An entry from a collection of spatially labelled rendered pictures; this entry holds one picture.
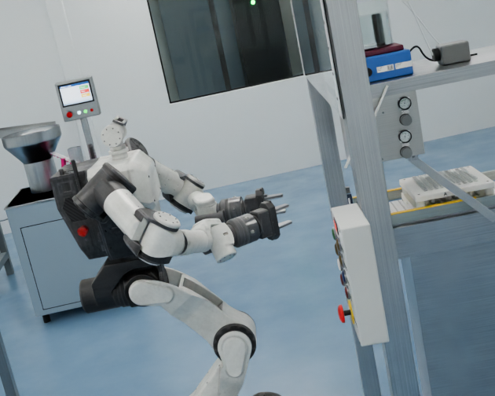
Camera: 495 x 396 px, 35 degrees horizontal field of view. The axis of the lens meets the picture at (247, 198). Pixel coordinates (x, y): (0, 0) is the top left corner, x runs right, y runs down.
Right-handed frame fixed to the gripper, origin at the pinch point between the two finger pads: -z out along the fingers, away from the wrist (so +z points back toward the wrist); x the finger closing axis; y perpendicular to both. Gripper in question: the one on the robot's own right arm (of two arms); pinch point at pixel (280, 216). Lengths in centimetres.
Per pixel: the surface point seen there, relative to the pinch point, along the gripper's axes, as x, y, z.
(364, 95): -42, 74, 20
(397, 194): 6.3, 2.2, -45.4
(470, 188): 2, 33, -48
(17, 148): -9, -272, 6
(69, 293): 81, -252, 4
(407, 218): 6.7, 24.1, -29.2
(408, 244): 15.1, 23.6, -28.4
